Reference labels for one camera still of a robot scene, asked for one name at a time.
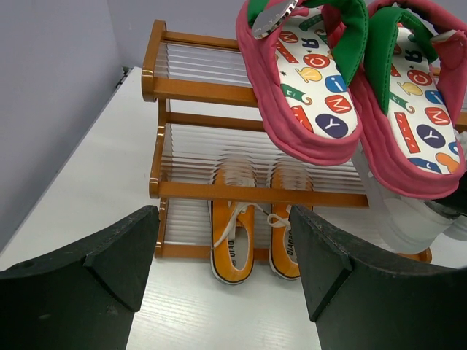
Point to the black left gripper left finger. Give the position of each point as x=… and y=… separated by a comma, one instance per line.
x=83, y=295

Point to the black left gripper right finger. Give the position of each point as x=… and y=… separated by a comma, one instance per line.
x=363, y=297

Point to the white sneaker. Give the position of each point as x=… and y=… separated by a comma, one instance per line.
x=409, y=225

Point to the orange sneaker one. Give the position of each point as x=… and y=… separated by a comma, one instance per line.
x=232, y=222
x=286, y=233

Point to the pink flip-flop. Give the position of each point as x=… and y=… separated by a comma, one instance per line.
x=300, y=58

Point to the orange wooden shoe shelf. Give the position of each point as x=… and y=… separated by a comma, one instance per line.
x=211, y=144

